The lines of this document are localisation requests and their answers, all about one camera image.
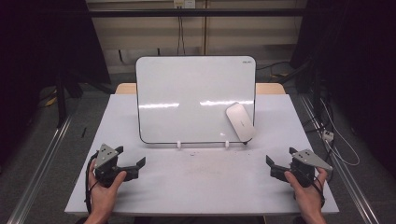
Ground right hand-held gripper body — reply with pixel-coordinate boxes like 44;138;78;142
290;148;333;189

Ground white power strip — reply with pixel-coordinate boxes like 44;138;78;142
321;129;335;143

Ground black floor cable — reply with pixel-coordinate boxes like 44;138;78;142
256;61;292;78

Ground person's right hand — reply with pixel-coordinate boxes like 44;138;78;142
283;167;329;217

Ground black horizontal frame bar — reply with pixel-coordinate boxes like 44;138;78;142
88;7;309;18

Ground white whiteboard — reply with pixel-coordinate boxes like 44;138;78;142
134;55;258;146

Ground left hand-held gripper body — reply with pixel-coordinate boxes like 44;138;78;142
92;143;124;189

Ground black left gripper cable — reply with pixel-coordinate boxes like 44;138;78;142
84;152;101;216

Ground aluminium floor rail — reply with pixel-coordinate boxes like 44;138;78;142
298;94;381;224
7;115;74;224

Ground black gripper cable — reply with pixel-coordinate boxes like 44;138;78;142
84;152;101;216
312;175;326;209

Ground white wall socket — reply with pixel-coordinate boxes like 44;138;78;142
173;0;196;9

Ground black hanging cables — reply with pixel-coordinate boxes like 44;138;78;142
177;15;187;56

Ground black curtain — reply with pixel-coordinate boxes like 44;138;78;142
289;0;396;178
0;0;112;162

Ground person's left hand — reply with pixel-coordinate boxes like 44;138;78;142
87;158;128;217

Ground black metal stand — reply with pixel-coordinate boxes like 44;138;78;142
54;69;82;129

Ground white floor cable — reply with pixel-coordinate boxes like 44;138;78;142
320;98;361;167

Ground white whiteboard eraser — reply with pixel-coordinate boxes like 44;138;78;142
224;102;257;143

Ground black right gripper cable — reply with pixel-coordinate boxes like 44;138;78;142
312;175;326;209

